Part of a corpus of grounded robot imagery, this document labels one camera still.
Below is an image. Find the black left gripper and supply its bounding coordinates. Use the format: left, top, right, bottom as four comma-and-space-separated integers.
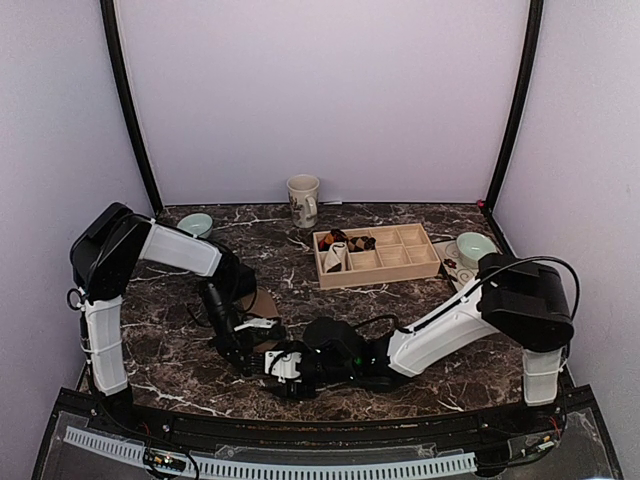
199, 282, 253, 377

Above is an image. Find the beige ribbed sock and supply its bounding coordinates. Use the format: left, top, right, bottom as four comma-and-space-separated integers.
240, 287, 286, 353

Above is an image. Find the wooden compartment tray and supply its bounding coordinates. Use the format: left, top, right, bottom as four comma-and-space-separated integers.
312, 224, 441, 290

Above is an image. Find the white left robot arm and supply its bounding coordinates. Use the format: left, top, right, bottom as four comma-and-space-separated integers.
70, 202, 286, 397

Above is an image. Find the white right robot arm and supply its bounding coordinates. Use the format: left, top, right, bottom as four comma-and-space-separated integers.
263, 253, 579, 434

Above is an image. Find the teal striped ceramic bowl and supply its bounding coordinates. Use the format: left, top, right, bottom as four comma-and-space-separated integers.
177, 213, 214, 239

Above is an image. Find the rolled white ribbed sock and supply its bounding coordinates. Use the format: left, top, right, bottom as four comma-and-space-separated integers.
323, 242, 348, 273

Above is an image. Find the rolled red argyle sock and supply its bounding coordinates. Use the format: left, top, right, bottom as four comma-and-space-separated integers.
318, 229, 349, 251

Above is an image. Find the coral pattern ceramic mug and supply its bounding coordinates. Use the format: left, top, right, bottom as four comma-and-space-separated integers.
286, 174, 320, 229

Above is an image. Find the floral square plate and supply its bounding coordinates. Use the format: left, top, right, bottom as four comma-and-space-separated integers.
433, 238, 479, 291

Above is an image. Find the pale green bowl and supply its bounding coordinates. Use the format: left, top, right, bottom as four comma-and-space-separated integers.
456, 232, 498, 269

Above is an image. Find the green circuit board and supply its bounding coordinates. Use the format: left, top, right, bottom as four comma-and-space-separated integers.
143, 449, 186, 472

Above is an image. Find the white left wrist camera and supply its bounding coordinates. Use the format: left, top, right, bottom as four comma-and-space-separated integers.
234, 318, 277, 332

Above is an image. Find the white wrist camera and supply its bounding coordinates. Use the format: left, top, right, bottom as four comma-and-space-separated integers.
234, 318, 277, 332
264, 351, 302, 383

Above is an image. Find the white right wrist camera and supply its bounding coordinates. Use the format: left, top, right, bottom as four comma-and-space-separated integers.
264, 351, 302, 383

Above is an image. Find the white slotted cable duct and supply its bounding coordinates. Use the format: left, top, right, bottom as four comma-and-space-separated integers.
62, 426, 477, 479

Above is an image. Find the black front table rail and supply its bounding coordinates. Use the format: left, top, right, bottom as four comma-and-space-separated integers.
54, 387, 596, 451

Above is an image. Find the black left corner post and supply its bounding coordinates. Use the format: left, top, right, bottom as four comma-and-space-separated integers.
99, 0, 164, 214

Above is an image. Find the black corner post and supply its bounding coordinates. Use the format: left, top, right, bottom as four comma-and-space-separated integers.
99, 0, 164, 214
483, 0, 544, 216

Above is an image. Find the black right corner post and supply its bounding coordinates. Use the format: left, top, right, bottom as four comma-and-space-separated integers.
483, 0, 544, 216

